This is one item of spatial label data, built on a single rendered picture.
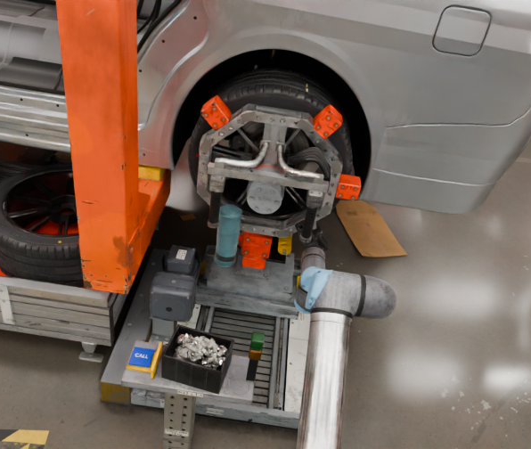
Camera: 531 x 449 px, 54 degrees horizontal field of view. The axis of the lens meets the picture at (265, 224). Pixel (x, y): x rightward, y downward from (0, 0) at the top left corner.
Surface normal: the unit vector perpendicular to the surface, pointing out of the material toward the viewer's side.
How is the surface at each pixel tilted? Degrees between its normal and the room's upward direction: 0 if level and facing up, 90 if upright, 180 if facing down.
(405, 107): 90
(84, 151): 90
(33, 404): 0
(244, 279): 0
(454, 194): 90
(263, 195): 90
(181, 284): 0
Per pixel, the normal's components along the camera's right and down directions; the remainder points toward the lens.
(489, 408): 0.14, -0.79
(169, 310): -0.08, 0.59
